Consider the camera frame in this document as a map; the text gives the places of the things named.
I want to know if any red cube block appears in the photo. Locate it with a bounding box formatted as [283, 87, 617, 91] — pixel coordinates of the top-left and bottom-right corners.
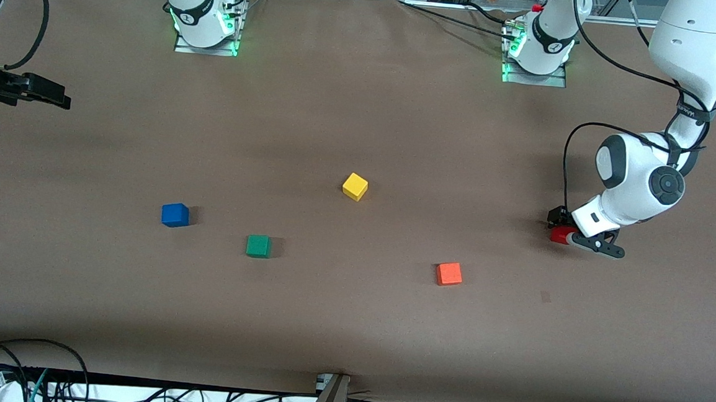
[549, 225, 579, 246]

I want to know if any orange cube block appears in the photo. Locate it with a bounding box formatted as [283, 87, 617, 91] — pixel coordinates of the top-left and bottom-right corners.
[435, 261, 463, 287]

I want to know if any blue cube block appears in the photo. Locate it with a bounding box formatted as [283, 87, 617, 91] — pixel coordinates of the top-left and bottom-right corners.
[161, 202, 191, 229]

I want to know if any yellow cube block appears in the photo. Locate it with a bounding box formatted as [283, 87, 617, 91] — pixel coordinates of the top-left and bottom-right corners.
[341, 171, 370, 203]

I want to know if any green cube block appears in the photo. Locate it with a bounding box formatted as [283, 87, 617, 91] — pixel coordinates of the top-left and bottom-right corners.
[245, 234, 272, 260]

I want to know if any brown table mat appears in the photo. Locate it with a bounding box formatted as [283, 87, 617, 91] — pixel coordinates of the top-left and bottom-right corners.
[0, 0, 716, 402]

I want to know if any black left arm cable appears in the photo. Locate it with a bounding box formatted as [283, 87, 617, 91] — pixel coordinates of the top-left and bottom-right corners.
[558, 0, 716, 224]

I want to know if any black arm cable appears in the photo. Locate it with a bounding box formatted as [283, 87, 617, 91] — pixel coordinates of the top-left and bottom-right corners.
[558, 0, 716, 224]
[0, 0, 50, 74]

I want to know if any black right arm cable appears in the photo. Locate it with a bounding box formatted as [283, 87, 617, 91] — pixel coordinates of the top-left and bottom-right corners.
[0, 0, 50, 74]

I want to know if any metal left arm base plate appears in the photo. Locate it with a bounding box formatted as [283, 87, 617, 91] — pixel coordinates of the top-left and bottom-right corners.
[500, 24, 572, 89]

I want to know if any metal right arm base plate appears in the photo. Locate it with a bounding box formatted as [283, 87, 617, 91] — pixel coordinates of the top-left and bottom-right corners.
[174, 0, 247, 58]

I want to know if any aluminium table rail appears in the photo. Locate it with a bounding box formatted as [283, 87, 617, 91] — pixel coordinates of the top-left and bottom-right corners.
[593, 16, 656, 30]

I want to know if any short black cable on mat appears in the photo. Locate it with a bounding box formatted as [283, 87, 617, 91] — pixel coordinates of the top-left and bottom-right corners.
[465, 1, 511, 24]

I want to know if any long black cable on mat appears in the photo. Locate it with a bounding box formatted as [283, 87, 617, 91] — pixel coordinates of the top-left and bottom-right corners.
[395, 0, 515, 37]

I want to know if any black looping floor cable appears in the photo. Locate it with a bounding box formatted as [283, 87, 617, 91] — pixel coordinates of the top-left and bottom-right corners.
[0, 336, 93, 402]

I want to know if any green floor cable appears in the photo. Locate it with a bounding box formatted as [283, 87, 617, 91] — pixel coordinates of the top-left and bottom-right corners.
[27, 367, 49, 402]

